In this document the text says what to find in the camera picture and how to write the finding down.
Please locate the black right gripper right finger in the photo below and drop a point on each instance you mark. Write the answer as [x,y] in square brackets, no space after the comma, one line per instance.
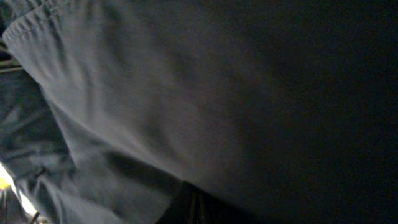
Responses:
[210,210]

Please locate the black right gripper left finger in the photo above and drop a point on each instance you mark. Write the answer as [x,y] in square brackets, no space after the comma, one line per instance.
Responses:
[179,208]

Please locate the navy blue shorts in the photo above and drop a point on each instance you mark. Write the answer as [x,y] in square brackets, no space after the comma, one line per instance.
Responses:
[285,110]

